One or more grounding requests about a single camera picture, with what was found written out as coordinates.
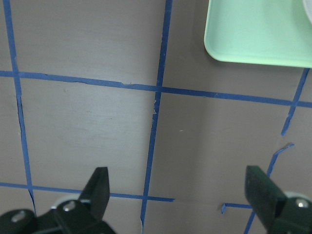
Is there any mint green plastic tray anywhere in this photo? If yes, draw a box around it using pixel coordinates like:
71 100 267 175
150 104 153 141
204 0 312 68

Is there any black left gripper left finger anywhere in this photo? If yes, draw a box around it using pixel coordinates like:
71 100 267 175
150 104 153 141
79 167 110 219

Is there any white round plate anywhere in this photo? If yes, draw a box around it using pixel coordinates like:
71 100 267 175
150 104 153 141
302 0 312 23

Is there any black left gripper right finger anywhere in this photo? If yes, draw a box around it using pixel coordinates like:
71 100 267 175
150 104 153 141
245 166 288 226

